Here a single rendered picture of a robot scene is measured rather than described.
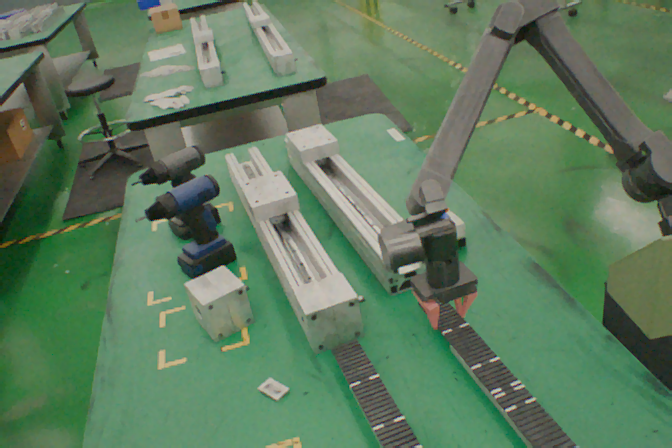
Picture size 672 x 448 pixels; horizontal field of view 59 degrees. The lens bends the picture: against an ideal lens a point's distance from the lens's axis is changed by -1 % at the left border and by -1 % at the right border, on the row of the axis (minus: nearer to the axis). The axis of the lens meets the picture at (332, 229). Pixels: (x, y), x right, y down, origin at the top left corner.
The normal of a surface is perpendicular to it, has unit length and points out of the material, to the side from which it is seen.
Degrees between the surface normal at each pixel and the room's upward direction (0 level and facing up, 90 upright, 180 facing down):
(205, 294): 0
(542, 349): 0
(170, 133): 90
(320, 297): 0
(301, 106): 90
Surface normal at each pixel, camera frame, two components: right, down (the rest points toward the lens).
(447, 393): -0.17, -0.85
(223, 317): 0.55, 0.33
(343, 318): 0.32, 0.43
